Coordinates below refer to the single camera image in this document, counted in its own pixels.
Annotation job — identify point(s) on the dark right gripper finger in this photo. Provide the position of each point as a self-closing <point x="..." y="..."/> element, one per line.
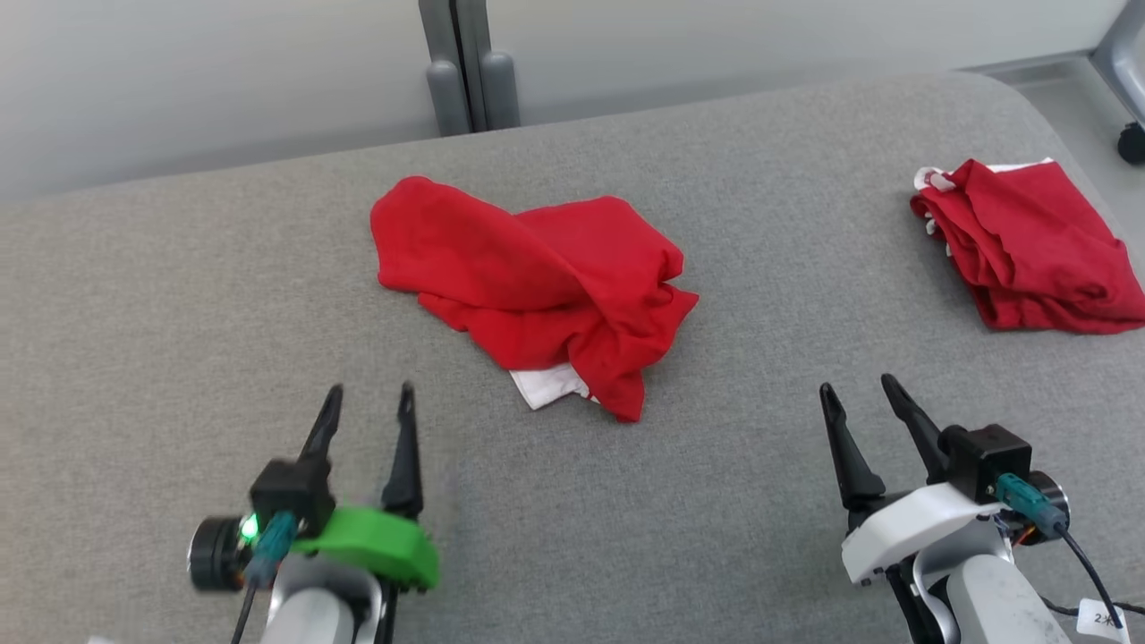
<point x="854" y="474"/>
<point x="921" y="438"/>

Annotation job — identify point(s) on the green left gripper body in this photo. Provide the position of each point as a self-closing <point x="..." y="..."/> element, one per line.
<point x="376" y="541"/>

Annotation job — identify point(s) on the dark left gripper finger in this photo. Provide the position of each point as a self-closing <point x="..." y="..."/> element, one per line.
<point x="405" y="474"/>
<point x="324" y="434"/>

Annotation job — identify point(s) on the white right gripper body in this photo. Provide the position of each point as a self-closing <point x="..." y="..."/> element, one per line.
<point x="894" y="532"/>

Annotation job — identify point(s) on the red basketball shorts white hem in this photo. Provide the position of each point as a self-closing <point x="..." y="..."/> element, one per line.
<point x="1029" y="250"/>

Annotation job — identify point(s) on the red jersey white sleeves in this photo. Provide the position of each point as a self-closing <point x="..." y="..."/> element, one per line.
<point x="501" y="268"/>

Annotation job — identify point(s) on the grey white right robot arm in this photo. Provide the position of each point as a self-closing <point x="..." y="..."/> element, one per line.
<point x="993" y="608"/>

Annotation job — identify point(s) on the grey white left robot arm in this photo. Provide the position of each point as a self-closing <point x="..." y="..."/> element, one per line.
<point x="313" y="613"/>

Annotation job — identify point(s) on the grey chair base with caster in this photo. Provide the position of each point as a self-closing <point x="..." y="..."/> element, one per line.
<point x="1127" y="54"/>

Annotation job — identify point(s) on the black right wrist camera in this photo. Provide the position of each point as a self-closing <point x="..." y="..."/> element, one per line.
<point x="984" y="456"/>

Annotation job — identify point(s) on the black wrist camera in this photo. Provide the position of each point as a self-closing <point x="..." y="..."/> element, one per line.
<point x="286" y="492"/>
<point x="984" y="456"/>

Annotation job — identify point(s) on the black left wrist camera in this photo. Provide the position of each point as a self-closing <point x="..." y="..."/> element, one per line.
<point x="286" y="492"/>

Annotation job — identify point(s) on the grey wall base rail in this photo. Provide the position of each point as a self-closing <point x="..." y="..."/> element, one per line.
<point x="1029" y="67"/>

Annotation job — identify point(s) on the grey metal partition post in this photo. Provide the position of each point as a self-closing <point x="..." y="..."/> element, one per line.
<point x="443" y="54"/>

